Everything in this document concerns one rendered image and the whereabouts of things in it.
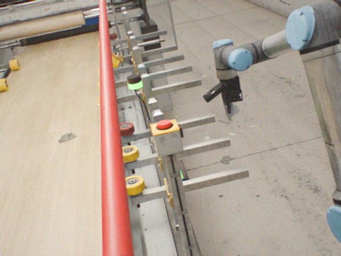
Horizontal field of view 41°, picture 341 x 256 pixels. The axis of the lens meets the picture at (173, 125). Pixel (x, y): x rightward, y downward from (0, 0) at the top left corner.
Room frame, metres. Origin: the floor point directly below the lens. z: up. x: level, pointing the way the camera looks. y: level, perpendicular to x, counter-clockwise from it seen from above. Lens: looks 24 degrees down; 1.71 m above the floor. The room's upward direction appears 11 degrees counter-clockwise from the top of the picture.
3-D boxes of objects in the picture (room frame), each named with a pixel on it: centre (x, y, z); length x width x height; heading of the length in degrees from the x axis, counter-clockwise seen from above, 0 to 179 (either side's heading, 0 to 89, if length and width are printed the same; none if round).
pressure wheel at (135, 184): (1.39, 0.18, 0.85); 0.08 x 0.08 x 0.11
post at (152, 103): (1.61, 0.06, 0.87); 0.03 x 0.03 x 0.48; 4
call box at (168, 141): (1.10, 0.02, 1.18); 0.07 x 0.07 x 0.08; 4
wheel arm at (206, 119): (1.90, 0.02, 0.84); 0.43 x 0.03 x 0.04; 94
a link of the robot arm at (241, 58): (1.81, -0.32, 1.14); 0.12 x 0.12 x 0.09; 16
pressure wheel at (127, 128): (1.89, 0.22, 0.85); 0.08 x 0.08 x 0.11
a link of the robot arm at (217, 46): (1.92, -0.28, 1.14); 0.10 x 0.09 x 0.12; 16
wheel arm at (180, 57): (2.65, 0.11, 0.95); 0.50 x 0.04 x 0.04; 94
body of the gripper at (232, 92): (1.92, -0.28, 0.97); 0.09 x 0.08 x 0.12; 94
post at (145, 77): (1.86, 0.08, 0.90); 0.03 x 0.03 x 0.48; 4
